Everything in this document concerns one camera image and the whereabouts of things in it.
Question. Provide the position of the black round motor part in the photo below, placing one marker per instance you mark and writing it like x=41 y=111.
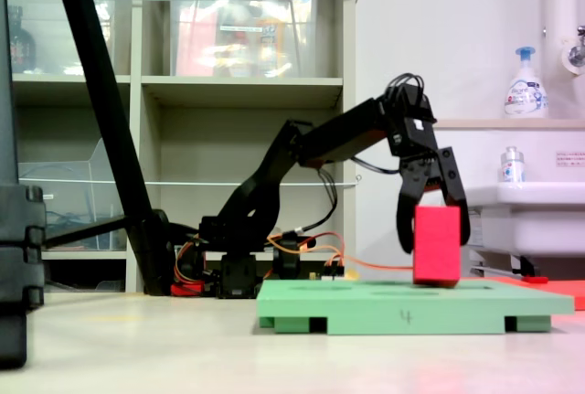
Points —
x=288 y=261

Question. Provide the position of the white blue pump bottle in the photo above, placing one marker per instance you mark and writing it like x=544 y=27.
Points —
x=525 y=92

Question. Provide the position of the clear slanted plastic bin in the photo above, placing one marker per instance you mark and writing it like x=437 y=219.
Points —
x=68 y=193

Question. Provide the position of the small red flat piece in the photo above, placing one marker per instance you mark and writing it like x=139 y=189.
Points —
x=535 y=280

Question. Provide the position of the flat orange block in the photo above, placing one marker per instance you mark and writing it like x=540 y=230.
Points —
x=569 y=291

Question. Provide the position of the metal wall faucet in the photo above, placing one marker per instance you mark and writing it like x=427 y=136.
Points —
x=575 y=53

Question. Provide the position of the clear plastic storage bin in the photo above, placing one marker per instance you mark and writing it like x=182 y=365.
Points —
x=50 y=37

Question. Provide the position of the white sink basin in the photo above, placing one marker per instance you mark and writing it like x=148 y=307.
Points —
x=530 y=220

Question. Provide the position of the green shape sorter board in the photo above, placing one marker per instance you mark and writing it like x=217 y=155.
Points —
x=388 y=309

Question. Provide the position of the beige shelf unit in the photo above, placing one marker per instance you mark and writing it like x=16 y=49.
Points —
x=242 y=92

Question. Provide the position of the red square block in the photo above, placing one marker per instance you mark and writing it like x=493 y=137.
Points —
x=436 y=245

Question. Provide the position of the small clear sanitizer bottle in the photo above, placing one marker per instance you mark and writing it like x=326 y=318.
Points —
x=512 y=167

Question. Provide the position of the black tripod leg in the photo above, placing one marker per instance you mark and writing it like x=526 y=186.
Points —
x=100 y=88

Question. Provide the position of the clear bin with packages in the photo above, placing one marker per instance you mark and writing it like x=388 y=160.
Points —
x=242 y=33

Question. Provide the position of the dark glass bottle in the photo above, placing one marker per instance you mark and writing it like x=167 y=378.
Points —
x=20 y=46

